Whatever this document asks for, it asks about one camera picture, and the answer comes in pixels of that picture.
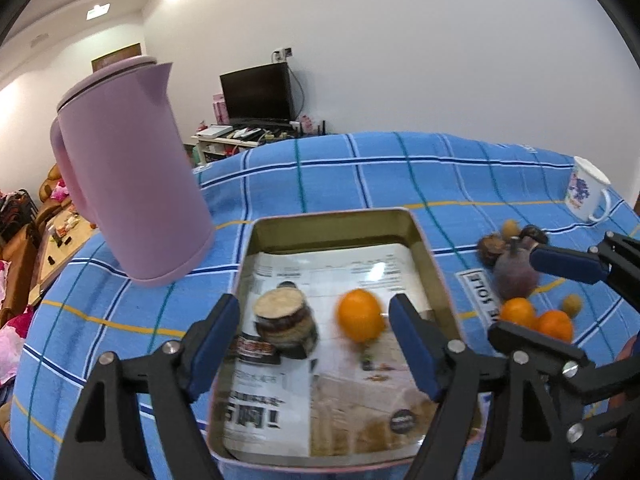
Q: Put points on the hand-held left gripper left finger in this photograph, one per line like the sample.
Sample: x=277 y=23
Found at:
x=215 y=347

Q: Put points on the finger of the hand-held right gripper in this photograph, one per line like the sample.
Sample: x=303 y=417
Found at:
x=565 y=264
x=540 y=342

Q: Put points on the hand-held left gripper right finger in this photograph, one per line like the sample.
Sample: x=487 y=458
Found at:
x=415 y=350

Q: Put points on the dark water chestnut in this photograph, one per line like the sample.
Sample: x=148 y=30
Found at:
x=532 y=235

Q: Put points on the purple round fruit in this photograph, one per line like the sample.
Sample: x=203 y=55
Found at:
x=515 y=275

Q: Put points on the orange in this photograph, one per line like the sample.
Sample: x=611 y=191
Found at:
x=360 y=315
x=555 y=324
x=517 y=311

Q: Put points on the brown water chestnut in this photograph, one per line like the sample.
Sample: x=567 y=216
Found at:
x=491 y=249

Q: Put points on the rectangular metal tray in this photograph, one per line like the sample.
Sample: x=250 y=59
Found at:
x=325 y=230

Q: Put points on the small yellow-brown fruit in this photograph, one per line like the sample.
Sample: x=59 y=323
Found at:
x=572 y=305
x=510 y=228

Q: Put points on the white printed mug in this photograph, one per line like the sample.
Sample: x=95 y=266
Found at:
x=585 y=190

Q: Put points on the printed paper liner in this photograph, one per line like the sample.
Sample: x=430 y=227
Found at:
x=350 y=270

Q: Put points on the blue plaid tablecloth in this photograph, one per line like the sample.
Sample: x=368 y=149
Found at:
x=400 y=175

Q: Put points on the wooden coffee table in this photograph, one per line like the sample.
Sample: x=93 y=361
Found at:
x=60 y=250

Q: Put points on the pink kettle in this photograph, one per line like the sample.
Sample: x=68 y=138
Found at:
x=140 y=175

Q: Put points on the white television stand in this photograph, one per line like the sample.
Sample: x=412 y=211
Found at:
x=220 y=147

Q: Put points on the pink cloth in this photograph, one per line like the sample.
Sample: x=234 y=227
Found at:
x=12 y=345

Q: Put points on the orange leather sofa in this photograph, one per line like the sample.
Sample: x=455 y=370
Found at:
x=50 y=185

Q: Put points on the pink box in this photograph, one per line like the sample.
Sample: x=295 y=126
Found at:
x=221 y=109

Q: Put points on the black television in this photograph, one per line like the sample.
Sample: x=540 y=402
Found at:
x=257 y=92

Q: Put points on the brown wooden door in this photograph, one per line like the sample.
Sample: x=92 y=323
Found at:
x=117 y=57

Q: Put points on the rectangular ceiling light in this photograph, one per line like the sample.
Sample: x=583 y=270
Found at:
x=98 y=11

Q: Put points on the wall socket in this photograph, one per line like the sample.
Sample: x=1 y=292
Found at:
x=282 y=54

